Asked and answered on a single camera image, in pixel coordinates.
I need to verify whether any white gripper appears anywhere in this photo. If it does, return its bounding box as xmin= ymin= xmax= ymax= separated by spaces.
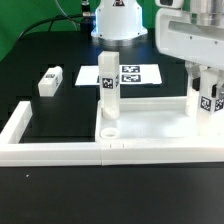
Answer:
xmin=155 ymin=8 xmax=224 ymax=99

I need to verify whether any white desk tabletop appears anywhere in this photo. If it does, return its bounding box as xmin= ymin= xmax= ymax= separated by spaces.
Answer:
xmin=94 ymin=94 xmax=224 ymax=144

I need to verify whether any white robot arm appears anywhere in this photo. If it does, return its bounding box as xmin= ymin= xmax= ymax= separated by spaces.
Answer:
xmin=92 ymin=0 xmax=224 ymax=98

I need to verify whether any white marker sheet with tags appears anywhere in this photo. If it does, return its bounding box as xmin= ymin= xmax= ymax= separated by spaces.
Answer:
xmin=75 ymin=64 xmax=162 ymax=86

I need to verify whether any black cable connector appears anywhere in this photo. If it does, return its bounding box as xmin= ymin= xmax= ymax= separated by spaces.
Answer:
xmin=80 ymin=0 xmax=95 ymax=33

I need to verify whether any black cable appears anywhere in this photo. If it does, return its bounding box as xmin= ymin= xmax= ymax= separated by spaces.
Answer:
xmin=18 ymin=13 xmax=84 ymax=41

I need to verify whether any grey thin cable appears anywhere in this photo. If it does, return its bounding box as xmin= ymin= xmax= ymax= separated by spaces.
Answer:
xmin=54 ymin=0 xmax=79 ymax=32

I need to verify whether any white U-shaped obstacle frame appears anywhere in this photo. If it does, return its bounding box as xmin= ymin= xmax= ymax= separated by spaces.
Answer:
xmin=0 ymin=101 xmax=224 ymax=167

